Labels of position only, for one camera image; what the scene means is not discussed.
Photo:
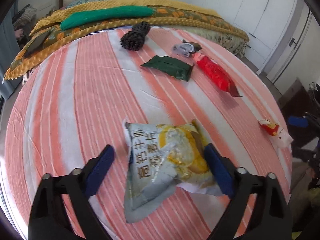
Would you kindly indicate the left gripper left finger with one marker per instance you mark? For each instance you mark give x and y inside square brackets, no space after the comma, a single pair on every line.
[48,217]

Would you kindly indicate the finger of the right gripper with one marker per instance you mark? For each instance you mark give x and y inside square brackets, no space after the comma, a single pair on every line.
[296,121]

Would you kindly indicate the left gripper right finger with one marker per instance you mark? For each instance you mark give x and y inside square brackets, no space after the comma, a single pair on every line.
[271,216]

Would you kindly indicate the red white carton wrapper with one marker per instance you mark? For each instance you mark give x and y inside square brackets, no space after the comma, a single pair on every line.
[277,134]

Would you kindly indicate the dark red snack wrapper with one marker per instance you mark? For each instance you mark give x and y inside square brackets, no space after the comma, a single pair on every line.
[216,74]

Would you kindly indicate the yellow green snack bag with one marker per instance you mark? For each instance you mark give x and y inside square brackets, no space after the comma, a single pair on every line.
[161,158]

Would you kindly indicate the dark green wrapper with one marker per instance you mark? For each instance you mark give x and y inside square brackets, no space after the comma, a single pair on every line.
[171,66]

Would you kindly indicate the bed with floral sheet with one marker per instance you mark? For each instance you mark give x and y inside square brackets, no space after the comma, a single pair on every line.
[234,44]

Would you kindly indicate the pink white striped sheet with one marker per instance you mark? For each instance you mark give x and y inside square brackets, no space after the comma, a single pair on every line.
[76,101]

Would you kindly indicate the white wardrobe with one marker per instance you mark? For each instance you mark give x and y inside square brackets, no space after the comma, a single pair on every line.
[282,36]

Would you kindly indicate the silver dark crumpled wrapper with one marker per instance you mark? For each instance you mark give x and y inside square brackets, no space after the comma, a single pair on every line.
[186,48]

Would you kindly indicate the yellow floral quilt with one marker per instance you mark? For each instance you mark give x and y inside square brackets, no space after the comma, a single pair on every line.
[47,36]

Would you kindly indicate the blue grey curtain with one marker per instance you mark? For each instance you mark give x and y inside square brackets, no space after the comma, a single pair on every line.
[8,51]

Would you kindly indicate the black spiky massage ball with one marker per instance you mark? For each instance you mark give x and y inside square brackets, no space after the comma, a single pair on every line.
[135,39]

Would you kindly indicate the green long pillow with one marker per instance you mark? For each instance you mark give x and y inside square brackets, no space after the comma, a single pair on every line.
[128,11]

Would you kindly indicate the clothes pile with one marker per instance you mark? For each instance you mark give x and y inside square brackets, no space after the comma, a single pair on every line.
[23,21]

